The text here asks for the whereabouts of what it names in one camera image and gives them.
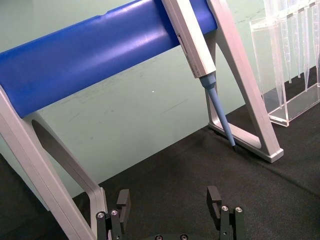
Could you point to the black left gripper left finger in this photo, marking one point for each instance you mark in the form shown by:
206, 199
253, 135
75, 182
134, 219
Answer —
124, 200

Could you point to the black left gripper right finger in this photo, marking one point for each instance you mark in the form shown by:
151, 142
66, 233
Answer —
213, 197

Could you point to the black table cloth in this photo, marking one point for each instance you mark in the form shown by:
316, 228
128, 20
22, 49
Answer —
175, 180

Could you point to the grey stand with blue bar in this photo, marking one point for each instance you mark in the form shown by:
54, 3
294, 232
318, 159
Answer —
75, 62

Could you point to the clear plastic pipette tip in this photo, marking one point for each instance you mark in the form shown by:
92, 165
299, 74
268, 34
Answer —
300, 50
289, 50
307, 62
278, 62

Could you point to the grey pipette with blue shaft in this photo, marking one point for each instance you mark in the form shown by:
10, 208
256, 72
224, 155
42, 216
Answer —
192, 45

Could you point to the clear acrylic tip rack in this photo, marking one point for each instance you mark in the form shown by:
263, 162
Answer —
265, 50

